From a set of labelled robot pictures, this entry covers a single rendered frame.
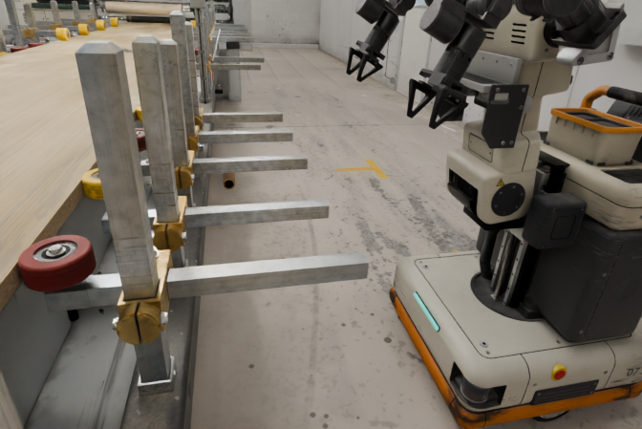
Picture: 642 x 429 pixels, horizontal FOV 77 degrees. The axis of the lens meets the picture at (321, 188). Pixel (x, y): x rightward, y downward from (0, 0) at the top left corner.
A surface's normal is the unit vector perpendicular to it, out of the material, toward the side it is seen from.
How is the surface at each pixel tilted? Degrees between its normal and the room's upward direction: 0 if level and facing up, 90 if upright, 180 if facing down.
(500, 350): 0
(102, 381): 0
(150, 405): 0
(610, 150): 92
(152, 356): 90
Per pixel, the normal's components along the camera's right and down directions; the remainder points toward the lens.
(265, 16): 0.22, 0.42
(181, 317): 0.04, -0.91
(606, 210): -0.98, 0.05
